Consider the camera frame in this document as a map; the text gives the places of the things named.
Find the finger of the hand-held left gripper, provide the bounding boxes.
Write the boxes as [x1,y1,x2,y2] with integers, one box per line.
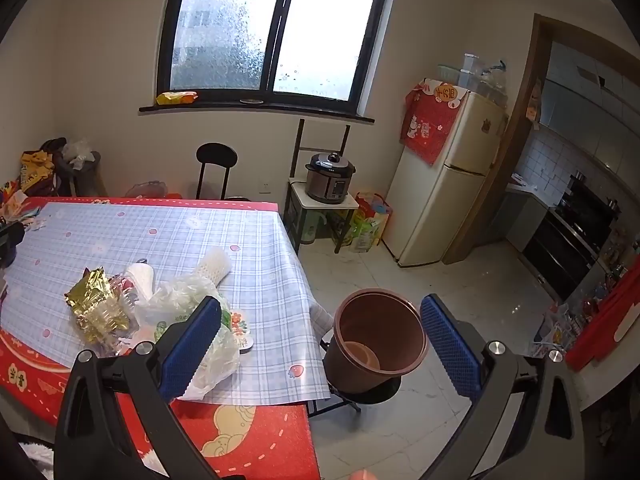
[0,222,26,268]

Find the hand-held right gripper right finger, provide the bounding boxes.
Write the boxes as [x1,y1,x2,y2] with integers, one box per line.
[415,294,585,480]

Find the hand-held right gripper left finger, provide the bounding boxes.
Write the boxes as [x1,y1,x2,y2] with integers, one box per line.
[52,296,222,480]

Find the white plastic bag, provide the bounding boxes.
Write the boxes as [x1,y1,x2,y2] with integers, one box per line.
[136,272,241,402]

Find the brown plastic trash bin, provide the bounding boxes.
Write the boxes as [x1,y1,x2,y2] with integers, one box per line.
[325,288,430,395]

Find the gold foil wrapper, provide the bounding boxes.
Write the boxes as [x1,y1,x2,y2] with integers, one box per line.
[65,267,140,345]

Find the pink and white paper items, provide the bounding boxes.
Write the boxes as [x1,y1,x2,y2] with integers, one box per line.
[0,180,48,233]

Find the small printed sticker packet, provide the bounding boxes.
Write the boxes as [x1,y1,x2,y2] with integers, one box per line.
[227,310,256,353]

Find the pile of yellow clothes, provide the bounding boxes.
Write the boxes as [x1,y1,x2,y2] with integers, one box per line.
[19,137,68,196]

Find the black round stool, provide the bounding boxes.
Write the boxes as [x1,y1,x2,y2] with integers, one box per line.
[307,337,403,417]

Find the dark bin with plastic bag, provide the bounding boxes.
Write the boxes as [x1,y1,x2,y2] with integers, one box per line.
[52,139,103,198]

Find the blue plaid table cover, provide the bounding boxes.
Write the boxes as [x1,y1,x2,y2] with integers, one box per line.
[0,200,337,407]

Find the red plastic bag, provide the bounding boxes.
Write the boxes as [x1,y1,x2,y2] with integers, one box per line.
[125,181,183,200]

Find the colourful shopping bag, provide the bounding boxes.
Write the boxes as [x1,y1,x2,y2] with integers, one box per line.
[349,191,393,253]

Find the black built-in oven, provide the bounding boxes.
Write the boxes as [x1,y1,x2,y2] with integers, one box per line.
[520,175,618,303]

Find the cream two-door refrigerator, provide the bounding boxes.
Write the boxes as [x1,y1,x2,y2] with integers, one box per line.
[382,79,510,268]

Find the green plastic bucket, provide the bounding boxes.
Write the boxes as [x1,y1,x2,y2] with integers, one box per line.
[299,210,326,246]

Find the small white-top side stand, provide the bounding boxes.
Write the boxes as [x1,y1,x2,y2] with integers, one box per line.
[286,177,360,255]

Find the dark electric pressure cooker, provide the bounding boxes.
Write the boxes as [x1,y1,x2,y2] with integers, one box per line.
[305,151,357,206]

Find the yellow snack packet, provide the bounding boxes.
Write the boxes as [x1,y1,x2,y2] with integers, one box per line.
[156,90,199,106]

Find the red printed fridge cloth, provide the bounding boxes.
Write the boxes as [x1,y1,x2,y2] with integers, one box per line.
[400,79,472,166]

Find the clear plastic storage containers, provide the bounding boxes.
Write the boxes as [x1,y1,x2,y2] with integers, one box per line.
[437,52,508,98]

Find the black framed window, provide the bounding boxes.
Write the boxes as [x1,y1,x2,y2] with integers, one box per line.
[139,0,396,122]

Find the black metal rack frame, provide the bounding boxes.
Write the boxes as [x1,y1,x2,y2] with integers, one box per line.
[296,119,352,158]

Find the grey kitchen wall cabinets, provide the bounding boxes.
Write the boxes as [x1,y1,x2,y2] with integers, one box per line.
[537,40,640,181]

